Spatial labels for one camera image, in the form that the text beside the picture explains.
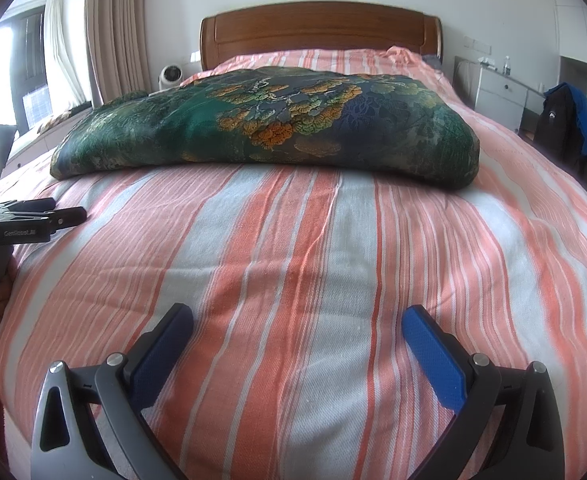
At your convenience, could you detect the green printed robe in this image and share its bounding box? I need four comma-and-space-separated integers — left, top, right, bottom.
50, 66, 481, 191

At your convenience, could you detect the black jacket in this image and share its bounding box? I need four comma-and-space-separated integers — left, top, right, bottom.
536, 85, 587, 181

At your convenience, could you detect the window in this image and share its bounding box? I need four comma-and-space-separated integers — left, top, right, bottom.
0, 5, 52, 133

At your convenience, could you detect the bed with striped pink sheet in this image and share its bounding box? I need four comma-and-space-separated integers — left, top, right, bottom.
0, 46, 587, 480

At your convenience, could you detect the beige curtain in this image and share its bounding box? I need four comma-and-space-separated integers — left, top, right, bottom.
84, 0, 152, 106

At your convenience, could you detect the small white fan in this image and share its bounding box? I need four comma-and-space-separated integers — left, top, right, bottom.
158, 64, 183, 90

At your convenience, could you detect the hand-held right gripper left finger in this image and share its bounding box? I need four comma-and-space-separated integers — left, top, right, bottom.
30, 303, 195, 480

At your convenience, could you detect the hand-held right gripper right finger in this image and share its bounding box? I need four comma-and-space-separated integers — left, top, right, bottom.
402, 304, 565, 480

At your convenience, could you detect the white nightstand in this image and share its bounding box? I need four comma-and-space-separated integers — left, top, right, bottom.
473, 67, 544, 133

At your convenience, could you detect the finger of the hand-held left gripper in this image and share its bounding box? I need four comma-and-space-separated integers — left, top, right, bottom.
0, 198, 57, 213
38, 206, 87, 235

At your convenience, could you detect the wooden headboard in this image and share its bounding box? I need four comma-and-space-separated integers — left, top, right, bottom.
200, 1, 444, 72

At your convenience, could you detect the white sheer curtain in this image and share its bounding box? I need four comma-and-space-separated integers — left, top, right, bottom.
44, 0, 89, 111

